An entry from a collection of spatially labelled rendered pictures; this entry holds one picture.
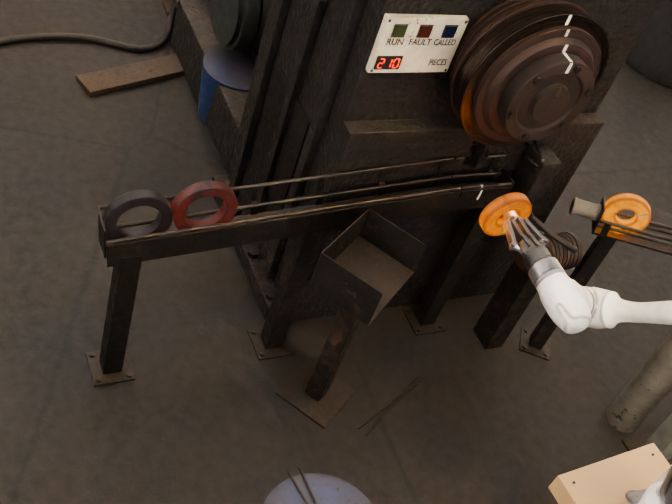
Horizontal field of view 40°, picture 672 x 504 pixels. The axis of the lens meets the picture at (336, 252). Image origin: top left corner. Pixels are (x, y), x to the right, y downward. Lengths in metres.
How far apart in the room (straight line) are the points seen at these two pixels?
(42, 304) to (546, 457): 1.77
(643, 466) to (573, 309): 0.62
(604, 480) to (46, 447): 1.61
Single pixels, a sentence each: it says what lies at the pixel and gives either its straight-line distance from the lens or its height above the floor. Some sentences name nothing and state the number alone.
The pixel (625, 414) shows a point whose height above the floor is 0.09.
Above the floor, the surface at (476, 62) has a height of 1.17.
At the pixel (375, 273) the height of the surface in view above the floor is 0.60.
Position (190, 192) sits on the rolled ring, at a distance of 2.51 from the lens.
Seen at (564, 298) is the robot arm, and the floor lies 0.87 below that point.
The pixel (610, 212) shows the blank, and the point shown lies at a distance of 3.14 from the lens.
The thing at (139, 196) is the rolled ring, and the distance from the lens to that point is 2.47.
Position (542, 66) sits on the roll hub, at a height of 1.23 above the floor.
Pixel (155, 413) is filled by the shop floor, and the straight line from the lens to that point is 2.94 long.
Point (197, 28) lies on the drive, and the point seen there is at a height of 0.25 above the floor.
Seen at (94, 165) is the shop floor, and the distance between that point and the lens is 3.66.
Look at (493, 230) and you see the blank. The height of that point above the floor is 0.78.
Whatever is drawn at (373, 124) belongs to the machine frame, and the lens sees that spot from 2.73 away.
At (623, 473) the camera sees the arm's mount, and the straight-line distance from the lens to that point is 2.84.
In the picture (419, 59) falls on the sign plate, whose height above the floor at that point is 1.11.
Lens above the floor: 2.44
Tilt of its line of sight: 43 degrees down
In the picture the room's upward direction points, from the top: 21 degrees clockwise
